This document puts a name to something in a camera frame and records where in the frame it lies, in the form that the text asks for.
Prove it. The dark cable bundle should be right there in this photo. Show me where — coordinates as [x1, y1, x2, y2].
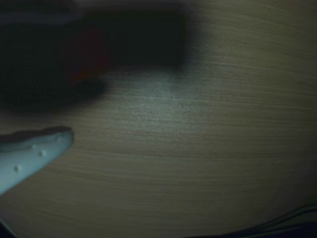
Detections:
[188, 203, 317, 238]

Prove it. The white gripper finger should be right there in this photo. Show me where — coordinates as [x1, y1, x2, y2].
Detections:
[0, 126, 75, 196]
[0, 14, 77, 107]

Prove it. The orange cube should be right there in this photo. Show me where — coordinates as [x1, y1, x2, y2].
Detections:
[71, 26, 111, 81]

